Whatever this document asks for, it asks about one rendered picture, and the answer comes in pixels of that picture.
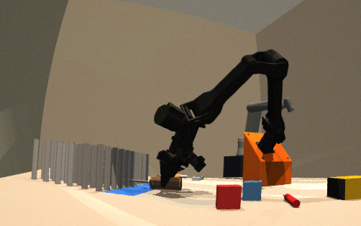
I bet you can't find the red-handled screwdriver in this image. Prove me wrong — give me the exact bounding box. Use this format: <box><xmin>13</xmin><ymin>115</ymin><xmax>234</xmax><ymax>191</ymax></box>
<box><xmin>283</xmin><ymin>193</ymin><xmax>300</xmax><ymax>208</ymax></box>

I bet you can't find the yellow box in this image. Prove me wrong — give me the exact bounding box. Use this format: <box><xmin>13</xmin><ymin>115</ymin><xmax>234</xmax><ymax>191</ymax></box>
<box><xmin>327</xmin><ymin>176</ymin><xmax>361</xmax><ymax>200</ymax></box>

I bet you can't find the blue box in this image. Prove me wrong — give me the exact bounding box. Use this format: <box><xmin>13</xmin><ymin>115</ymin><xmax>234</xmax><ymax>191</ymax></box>
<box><xmin>242</xmin><ymin>180</ymin><xmax>262</xmax><ymax>201</ymax></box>

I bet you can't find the blue flat strip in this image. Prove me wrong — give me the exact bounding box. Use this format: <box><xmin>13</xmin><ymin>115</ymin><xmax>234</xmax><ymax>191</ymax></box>
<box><xmin>102</xmin><ymin>183</ymin><xmax>155</xmax><ymax>196</ymax></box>

